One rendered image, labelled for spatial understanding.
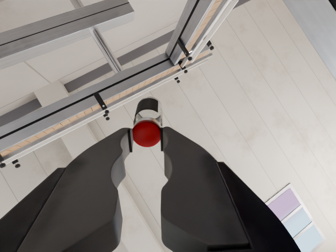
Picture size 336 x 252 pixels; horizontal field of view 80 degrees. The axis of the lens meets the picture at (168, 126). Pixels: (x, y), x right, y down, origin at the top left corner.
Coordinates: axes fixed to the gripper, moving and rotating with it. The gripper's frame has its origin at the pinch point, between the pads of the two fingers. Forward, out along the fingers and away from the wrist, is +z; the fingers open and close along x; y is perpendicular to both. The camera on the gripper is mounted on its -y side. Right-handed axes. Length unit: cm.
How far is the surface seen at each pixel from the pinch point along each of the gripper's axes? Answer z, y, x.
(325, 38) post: 27.0, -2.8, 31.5
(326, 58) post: 26.6, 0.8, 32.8
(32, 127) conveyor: 67, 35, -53
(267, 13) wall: 345, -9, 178
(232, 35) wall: 316, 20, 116
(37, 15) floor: 161, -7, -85
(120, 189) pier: 161, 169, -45
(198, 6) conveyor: 73, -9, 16
